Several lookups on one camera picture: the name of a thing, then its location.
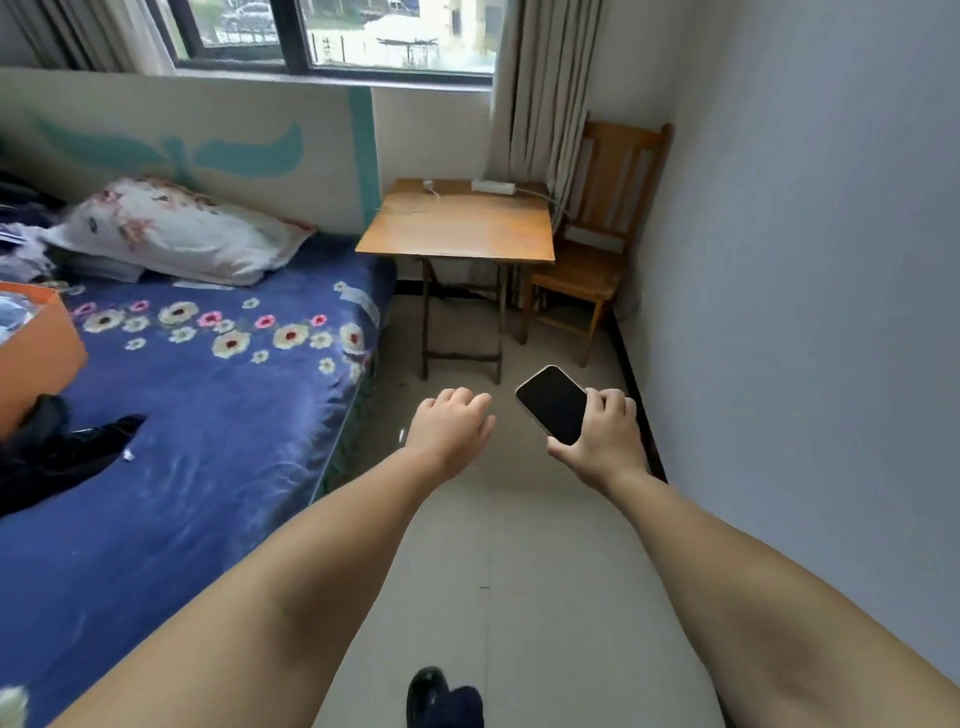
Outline wooden folding table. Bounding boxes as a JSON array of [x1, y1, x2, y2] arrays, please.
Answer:
[[354, 177, 557, 386]]

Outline person's left forearm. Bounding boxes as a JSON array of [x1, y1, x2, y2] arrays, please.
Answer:
[[46, 448, 451, 728]]

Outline black smartphone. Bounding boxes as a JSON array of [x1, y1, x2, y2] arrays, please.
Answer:
[[514, 365, 589, 447]]

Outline blue floral bed sheet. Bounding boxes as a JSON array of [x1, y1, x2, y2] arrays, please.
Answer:
[[0, 232, 398, 728]]

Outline wooden chair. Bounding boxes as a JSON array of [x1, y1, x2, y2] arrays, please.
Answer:
[[519, 120, 674, 369]]

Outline white charger with cable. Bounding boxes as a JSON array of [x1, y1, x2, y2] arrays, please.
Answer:
[[390, 179, 444, 215]]

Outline black garment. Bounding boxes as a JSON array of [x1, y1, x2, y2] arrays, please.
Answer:
[[0, 395, 148, 519]]

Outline pile of clothes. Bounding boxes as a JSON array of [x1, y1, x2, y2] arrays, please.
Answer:
[[0, 171, 144, 285]]

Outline floral white pillow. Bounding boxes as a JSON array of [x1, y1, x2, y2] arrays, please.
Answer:
[[39, 177, 318, 288]]

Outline orange box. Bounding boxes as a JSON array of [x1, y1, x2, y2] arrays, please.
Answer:
[[0, 281, 90, 440]]

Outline dark framed window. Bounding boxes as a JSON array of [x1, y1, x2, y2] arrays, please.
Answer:
[[146, 0, 505, 93]]

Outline beige curtain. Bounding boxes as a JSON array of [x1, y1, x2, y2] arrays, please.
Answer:
[[486, 0, 605, 219]]

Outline person's right forearm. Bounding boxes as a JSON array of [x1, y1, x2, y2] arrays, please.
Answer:
[[606, 471, 960, 728]]

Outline grey curtain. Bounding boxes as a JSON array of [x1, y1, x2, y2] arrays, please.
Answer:
[[0, 0, 177, 76]]

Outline person's left hand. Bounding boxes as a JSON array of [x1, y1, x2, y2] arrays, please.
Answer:
[[404, 387, 498, 483]]

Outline person's black shoe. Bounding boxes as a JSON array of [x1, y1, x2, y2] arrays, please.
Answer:
[[405, 666, 451, 728]]

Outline person's right hand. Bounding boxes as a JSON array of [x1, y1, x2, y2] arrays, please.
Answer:
[[546, 388, 651, 494]]

